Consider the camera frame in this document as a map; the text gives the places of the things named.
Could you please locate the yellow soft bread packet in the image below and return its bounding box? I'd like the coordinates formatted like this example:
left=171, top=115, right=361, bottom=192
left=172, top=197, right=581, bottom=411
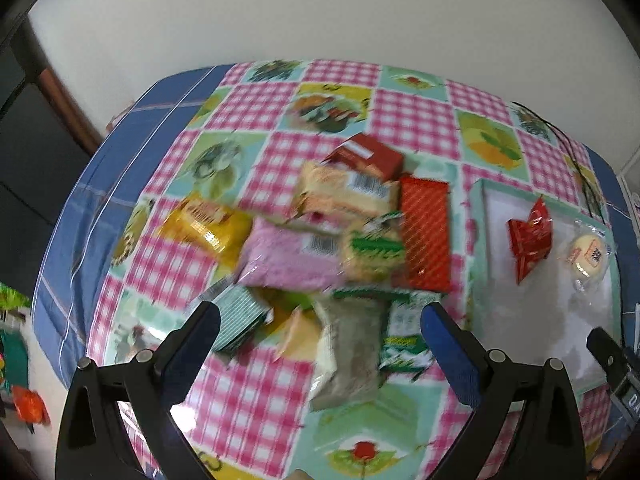
left=157, top=192, right=253, bottom=266

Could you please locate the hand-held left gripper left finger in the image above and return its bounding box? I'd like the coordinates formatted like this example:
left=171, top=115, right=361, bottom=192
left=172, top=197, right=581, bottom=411
left=55, top=301, right=222, bottom=480

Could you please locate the pink snack packet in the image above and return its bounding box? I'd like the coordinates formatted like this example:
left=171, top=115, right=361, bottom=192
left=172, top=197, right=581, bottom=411
left=237, top=217, right=348, bottom=293

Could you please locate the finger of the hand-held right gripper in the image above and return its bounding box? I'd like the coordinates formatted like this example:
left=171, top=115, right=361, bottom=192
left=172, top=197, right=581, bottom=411
left=586, top=327, right=627, bottom=387

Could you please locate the orange bag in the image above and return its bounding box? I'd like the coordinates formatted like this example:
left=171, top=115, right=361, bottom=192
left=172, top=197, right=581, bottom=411
left=11, top=385, right=52, bottom=426

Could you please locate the small red snack packet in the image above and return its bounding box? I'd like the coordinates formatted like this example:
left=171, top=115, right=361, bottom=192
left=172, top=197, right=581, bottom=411
left=507, top=195, right=553, bottom=286

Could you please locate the green bag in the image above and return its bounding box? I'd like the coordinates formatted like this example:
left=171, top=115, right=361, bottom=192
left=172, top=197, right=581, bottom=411
left=0, top=282, right=32, bottom=391

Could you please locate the brown wooden bed frame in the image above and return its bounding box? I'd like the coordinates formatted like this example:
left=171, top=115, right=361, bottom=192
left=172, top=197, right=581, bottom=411
left=40, top=67, right=106, bottom=148

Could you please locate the green white snack packet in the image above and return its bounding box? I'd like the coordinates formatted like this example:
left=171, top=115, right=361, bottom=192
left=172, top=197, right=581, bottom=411
left=377, top=292, right=441, bottom=376

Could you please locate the blue plaid blanket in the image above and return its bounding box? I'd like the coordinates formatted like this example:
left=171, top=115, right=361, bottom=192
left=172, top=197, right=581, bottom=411
left=32, top=64, right=638, bottom=471

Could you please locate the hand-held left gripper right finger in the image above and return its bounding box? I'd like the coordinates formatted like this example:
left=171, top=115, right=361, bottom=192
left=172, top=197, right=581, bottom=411
left=421, top=302, right=587, bottom=480

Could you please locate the red-brown snack box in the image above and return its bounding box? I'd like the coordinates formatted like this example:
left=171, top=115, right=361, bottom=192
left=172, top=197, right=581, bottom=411
left=327, top=133, right=405, bottom=181

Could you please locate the black cable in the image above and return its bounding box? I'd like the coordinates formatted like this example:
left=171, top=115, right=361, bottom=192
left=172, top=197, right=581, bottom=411
left=510, top=101, right=608, bottom=221

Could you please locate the beige barcoded snack packet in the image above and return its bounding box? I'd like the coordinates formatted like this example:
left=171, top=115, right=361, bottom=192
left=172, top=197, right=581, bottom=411
left=292, top=160, right=401, bottom=221

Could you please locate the red patterned snack packet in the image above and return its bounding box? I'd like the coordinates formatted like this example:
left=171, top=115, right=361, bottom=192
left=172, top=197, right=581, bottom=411
left=397, top=174, right=452, bottom=293

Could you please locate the grey-beige snack packet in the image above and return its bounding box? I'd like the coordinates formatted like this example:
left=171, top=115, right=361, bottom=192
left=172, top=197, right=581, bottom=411
left=307, top=292, right=388, bottom=411

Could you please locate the round pastry in clear wrapper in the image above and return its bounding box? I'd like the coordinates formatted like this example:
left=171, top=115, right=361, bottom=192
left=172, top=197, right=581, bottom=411
left=565, top=220, right=617, bottom=293

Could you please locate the green striped snack packet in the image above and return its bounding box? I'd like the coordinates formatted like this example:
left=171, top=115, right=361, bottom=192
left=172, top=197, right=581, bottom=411
left=192, top=282, right=275, bottom=366

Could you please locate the pink checked printed tablecloth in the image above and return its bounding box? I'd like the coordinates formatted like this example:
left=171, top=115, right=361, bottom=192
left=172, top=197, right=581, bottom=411
left=87, top=59, right=626, bottom=480

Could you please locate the white tray with teal rim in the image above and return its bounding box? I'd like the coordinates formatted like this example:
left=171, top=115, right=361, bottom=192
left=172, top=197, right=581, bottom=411
left=470, top=178, right=621, bottom=393

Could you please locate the green white round cracker packet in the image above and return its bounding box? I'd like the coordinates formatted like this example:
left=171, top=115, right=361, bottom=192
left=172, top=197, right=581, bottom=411
left=341, top=212, right=407, bottom=283

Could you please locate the orange snack packet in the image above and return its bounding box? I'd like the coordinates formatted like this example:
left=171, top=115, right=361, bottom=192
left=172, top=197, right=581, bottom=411
left=262, top=305, right=323, bottom=361

